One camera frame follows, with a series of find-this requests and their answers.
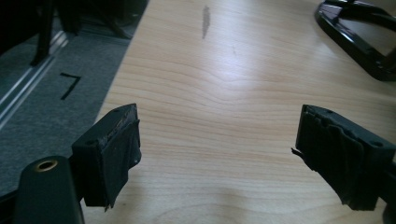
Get dark metal stand leg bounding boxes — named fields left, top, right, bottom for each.
left=30, top=0, right=56, bottom=67

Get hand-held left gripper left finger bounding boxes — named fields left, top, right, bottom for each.
left=70, top=103, right=142, bottom=212

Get silver floor rail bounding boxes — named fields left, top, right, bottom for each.
left=0, top=30, right=69, bottom=130

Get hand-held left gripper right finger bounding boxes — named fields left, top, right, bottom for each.
left=290, top=104, right=396, bottom=212

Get dark stand base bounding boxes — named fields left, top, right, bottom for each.
left=56, top=0, right=149, bottom=40

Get glossy black frame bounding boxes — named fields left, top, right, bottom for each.
left=315, top=0, right=396, bottom=82

